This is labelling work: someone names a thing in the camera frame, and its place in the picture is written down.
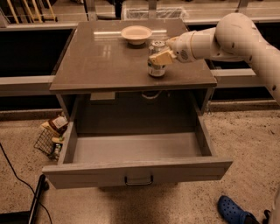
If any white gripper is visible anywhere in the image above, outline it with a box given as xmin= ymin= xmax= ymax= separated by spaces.
xmin=149 ymin=31 xmax=196 ymax=66

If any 7up soda can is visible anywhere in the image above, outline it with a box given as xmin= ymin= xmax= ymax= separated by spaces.
xmin=148 ymin=40 xmax=165 ymax=77

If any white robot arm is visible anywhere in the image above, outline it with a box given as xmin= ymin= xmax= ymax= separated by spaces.
xmin=149 ymin=12 xmax=280 ymax=104

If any grey cabinet with glossy top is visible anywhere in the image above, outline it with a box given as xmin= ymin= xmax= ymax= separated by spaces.
xmin=50 ymin=21 xmax=217 ymax=136

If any open grey top drawer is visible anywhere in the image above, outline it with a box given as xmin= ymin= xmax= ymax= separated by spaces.
xmin=43 ymin=118 xmax=233 ymax=189

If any small can in basket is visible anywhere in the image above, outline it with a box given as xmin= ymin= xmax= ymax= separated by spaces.
xmin=49 ymin=143 xmax=62 ymax=160

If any white ceramic bowl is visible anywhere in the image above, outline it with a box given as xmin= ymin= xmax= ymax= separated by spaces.
xmin=121 ymin=25 xmax=152 ymax=46

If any brown snack bag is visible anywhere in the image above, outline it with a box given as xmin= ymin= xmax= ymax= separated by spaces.
xmin=48 ymin=115 xmax=68 ymax=136

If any blue croc shoe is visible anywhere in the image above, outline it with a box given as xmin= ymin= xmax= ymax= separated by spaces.
xmin=217 ymin=195 xmax=259 ymax=224

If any black equipment base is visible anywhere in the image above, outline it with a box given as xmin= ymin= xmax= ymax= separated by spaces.
xmin=0 ymin=174 xmax=49 ymax=224

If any white wire mesh bin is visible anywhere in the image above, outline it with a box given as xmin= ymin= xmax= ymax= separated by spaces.
xmin=122 ymin=7 xmax=189 ymax=20

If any black metal drawer handle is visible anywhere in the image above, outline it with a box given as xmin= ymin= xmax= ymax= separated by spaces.
xmin=124 ymin=175 xmax=154 ymax=186

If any black floor cable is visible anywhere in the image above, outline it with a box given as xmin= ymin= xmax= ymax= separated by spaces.
xmin=0 ymin=142 xmax=53 ymax=224

